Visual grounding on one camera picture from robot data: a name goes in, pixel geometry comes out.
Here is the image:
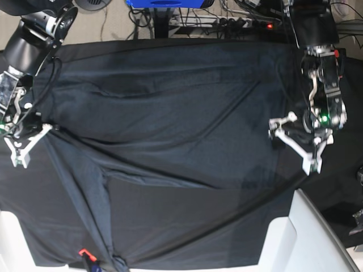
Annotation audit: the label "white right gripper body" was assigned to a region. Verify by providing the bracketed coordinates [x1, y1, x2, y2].
[4, 124, 53, 169]

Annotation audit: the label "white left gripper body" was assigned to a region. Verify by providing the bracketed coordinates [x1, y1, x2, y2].
[268, 111, 334, 175]

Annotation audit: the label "dark blue-grey T-shirt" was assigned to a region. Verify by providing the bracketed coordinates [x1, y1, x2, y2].
[40, 42, 293, 271]

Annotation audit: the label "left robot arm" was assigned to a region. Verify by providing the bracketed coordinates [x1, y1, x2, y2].
[268, 1, 348, 175]

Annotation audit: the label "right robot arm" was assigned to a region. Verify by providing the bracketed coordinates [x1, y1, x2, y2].
[1, 1, 78, 168]

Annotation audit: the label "black table cloth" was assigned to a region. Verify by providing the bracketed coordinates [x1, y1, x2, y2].
[0, 38, 363, 269]

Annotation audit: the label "white foam block right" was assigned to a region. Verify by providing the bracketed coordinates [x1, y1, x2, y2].
[258, 189, 360, 272]

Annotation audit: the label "white foam block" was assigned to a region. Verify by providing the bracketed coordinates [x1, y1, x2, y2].
[1, 211, 69, 271]
[258, 189, 360, 272]

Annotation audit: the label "white foam block left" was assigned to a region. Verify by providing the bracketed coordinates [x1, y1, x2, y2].
[1, 211, 69, 271]

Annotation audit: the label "red and black clamp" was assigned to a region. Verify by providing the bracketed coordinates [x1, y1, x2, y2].
[334, 48, 347, 79]

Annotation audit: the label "blue clamp at front edge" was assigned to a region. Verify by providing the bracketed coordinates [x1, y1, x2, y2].
[78, 248, 103, 272]

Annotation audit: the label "white power strip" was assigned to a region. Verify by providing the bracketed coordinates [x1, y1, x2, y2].
[169, 14, 254, 28]

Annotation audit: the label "round black floor grommet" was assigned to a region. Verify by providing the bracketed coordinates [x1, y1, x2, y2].
[74, 0, 112, 11]

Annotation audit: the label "black table stand column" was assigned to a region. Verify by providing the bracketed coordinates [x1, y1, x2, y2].
[151, 8, 175, 39]

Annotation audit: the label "blue box on stand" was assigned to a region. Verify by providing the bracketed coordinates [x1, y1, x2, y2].
[125, 0, 204, 8]

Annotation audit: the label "black metal bracket right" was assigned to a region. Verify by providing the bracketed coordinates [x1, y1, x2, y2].
[349, 209, 363, 236]

